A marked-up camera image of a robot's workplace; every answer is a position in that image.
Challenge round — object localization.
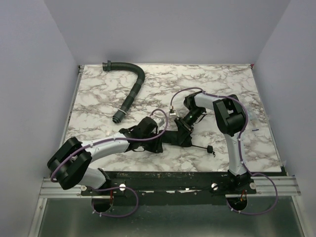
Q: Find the black folding umbrella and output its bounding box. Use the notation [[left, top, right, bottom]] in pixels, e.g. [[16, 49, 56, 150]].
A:
[[161, 130, 216, 157]]

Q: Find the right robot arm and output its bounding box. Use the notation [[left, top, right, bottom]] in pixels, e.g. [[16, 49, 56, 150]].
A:
[[174, 90, 250, 189]]

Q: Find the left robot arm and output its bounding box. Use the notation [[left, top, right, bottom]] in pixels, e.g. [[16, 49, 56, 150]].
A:
[[47, 117, 164, 190]]

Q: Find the clear plastic screw box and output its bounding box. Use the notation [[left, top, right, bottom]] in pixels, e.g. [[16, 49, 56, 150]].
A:
[[246, 106, 260, 131]]

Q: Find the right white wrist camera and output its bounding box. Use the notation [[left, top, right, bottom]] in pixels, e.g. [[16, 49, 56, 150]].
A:
[[168, 106, 178, 117]]

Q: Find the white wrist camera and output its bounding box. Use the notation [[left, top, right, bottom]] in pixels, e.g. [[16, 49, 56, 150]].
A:
[[168, 106, 178, 117], [154, 118, 165, 130]]

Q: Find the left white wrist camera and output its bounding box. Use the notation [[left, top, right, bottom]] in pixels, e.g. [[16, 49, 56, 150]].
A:
[[154, 118, 165, 130]]

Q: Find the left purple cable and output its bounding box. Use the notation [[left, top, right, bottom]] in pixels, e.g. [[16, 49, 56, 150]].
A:
[[50, 109, 170, 218]]

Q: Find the purple cable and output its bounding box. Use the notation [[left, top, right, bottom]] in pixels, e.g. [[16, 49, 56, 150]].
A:
[[170, 88, 278, 215], [50, 109, 170, 218]]

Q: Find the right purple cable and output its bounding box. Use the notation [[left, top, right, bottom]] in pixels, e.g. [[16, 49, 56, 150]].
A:
[[170, 88, 278, 215]]

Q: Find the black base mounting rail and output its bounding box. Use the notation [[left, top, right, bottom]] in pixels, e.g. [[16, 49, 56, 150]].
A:
[[50, 169, 262, 207]]

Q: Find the grey corrugated hose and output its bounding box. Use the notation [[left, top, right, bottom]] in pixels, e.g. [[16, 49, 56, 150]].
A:
[[101, 60, 146, 126]]

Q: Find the aluminium table frame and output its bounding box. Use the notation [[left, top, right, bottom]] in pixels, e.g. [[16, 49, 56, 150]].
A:
[[31, 64, 304, 237]]

